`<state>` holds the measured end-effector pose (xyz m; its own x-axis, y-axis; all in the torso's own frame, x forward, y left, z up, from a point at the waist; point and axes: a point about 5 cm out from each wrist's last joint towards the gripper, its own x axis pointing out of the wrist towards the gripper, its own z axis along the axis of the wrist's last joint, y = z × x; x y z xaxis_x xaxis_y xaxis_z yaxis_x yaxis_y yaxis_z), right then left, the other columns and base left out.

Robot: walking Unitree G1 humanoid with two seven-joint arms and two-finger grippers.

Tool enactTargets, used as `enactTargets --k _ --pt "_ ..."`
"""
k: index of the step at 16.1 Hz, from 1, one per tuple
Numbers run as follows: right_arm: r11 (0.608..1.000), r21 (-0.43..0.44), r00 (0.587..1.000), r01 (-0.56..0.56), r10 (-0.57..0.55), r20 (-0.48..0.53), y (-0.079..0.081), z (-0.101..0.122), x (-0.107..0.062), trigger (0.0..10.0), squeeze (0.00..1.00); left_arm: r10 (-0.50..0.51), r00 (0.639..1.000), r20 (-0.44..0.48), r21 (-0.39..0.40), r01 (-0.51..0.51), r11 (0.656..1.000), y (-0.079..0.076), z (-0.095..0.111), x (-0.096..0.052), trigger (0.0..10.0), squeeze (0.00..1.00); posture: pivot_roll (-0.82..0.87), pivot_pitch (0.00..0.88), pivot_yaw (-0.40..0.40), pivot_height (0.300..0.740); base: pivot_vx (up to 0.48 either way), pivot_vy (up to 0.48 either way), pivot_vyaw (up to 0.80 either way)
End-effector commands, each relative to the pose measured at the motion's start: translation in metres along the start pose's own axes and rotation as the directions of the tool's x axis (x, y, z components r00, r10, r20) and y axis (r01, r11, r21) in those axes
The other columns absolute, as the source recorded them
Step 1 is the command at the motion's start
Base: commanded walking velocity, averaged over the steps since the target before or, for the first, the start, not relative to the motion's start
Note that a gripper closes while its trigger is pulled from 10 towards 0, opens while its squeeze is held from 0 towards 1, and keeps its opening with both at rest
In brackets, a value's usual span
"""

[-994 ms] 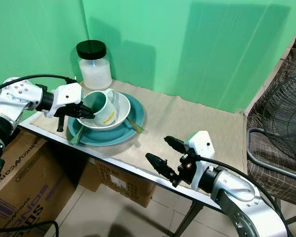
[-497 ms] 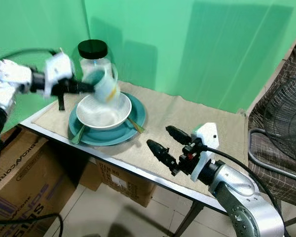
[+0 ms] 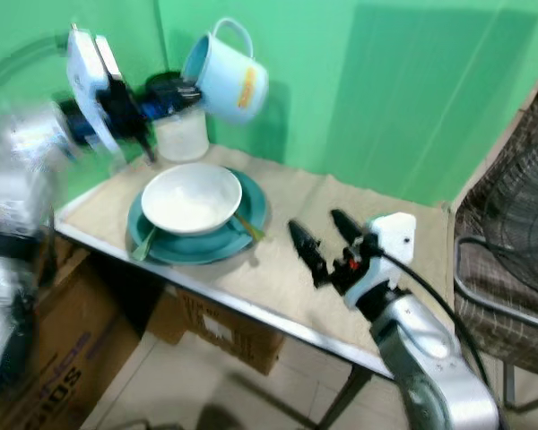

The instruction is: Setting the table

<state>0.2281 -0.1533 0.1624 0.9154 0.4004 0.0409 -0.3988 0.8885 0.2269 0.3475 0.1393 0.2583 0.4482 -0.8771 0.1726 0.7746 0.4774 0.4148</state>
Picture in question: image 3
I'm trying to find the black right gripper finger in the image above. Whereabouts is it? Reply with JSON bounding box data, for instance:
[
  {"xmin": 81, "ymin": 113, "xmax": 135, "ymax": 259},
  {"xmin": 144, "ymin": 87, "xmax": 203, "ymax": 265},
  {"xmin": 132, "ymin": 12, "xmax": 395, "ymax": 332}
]
[
  {"xmin": 329, "ymin": 209, "xmax": 374, "ymax": 254},
  {"xmin": 288, "ymin": 219, "xmax": 334, "ymax": 288}
]

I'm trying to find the light blue enamel mug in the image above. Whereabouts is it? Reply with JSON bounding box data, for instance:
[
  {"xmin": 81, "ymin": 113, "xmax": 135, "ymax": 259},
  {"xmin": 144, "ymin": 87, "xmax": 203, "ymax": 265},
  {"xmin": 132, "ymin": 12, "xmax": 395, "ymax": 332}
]
[{"xmin": 181, "ymin": 16, "xmax": 271, "ymax": 125}]

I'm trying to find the white plastic cup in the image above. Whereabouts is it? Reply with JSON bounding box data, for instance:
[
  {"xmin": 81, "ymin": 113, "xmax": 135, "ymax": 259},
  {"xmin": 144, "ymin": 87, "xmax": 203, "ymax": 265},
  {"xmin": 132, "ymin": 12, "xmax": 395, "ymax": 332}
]
[{"xmin": 152, "ymin": 111, "xmax": 211, "ymax": 165}]

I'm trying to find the beige table cloth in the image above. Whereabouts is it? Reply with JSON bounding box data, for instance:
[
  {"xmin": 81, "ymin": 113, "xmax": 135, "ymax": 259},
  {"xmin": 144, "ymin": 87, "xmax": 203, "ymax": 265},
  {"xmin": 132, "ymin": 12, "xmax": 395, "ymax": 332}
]
[{"xmin": 57, "ymin": 143, "xmax": 455, "ymax": 365}]

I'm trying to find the yellow-green utensil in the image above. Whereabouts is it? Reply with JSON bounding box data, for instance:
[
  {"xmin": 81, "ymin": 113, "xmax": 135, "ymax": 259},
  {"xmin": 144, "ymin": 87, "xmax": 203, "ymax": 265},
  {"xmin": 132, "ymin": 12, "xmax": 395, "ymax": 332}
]
[{"xmin": 232, "ymin": 212, "xmax": 268, "ymax": 244}]

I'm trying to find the small brown cardboard box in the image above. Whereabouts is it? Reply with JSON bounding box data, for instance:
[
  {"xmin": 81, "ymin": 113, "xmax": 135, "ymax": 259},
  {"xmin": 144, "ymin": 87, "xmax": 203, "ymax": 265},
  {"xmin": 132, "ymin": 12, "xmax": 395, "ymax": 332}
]
[{"xmin": 192, "ymin": 290, "xmax": 289, "ymax": 376}]

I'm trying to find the white bowl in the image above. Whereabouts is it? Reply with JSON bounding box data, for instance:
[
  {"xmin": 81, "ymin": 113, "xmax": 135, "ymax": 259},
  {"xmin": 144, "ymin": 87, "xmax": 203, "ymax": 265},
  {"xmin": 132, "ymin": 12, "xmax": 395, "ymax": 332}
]
[{"xmin": 141, "ymin": 162, "xmax": 244, "ymax": 237}]

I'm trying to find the teal plate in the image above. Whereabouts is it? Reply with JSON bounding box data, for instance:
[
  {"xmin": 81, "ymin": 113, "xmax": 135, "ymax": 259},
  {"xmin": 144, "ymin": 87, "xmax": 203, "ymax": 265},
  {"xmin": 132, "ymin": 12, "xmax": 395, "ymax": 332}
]
[{"xmin": 126, "ymin": 168, "xmax": 268, "ymax": 267}]

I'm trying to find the green spoon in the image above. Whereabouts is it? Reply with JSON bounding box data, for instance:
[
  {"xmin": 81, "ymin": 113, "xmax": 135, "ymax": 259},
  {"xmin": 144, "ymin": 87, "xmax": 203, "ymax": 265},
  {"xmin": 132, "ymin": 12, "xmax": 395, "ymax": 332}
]
[{"xmin": 132, "ymin": 226, "xmax": 160, "ymax": 263}]

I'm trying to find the green backdrop cloth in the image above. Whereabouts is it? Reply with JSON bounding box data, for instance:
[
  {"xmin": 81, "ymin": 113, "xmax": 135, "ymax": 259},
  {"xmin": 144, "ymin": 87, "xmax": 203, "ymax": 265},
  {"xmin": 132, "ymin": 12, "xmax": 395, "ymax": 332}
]
[{"xmin": 0, "ymin": 0, "xmax": 538, "ymax": 209}]

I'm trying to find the dark wicker chair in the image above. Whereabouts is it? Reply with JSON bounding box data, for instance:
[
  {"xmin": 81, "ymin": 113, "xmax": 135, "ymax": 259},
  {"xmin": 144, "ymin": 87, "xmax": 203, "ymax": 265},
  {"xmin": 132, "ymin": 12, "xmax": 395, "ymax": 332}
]
[{"xmin": 452, "ymin": 60, "xmax": 538, "ymax": 415}]

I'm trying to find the large printed cardboard box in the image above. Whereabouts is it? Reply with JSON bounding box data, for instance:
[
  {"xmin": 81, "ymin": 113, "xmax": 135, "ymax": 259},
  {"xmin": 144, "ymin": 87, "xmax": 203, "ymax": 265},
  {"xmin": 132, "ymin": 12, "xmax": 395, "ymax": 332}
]
[{"xmin": 0, "ymin": 236, "xmax": 172, "ymax": 430}]

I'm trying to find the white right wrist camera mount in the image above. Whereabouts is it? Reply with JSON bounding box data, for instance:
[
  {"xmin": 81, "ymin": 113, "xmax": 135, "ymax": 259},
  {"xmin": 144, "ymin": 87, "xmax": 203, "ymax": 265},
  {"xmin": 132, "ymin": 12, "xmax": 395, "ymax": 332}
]
[{"xmin": 357, "ymin": 211, "xmax": 419, "ymax": 322}]

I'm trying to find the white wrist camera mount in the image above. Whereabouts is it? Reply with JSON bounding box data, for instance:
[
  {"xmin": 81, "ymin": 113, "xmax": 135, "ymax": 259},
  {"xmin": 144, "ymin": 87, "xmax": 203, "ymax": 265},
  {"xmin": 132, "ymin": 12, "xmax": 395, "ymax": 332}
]
[
  {"xmin": 66, "ymin": 26, "xmax": 127, "ymax": 151},
  {"xmin": 357, "ymin": 211, "xmax": 419, "ymax": 322}
]

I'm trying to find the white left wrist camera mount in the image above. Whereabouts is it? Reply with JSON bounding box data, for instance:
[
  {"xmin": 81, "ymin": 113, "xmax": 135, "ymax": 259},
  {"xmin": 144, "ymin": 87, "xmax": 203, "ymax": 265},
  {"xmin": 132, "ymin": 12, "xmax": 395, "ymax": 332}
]
[{"xmin": 66, "ymin": 26, "xmax": 127, "ymax": 151}]

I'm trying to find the metal frame table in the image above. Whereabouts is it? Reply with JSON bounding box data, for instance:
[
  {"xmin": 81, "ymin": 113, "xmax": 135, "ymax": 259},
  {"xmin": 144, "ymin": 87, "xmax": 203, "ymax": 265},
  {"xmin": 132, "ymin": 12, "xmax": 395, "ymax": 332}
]
[{"xmin": 53, "ymin": 219, "xmax": 396, "ymax": 430}]

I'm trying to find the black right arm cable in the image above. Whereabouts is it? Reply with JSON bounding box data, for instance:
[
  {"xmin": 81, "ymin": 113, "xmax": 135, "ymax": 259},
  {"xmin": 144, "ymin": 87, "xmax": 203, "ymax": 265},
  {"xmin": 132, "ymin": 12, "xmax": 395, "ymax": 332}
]
[{"xmin": 379, "ymin": 249, "xmax": 510, "ymax": 430}]

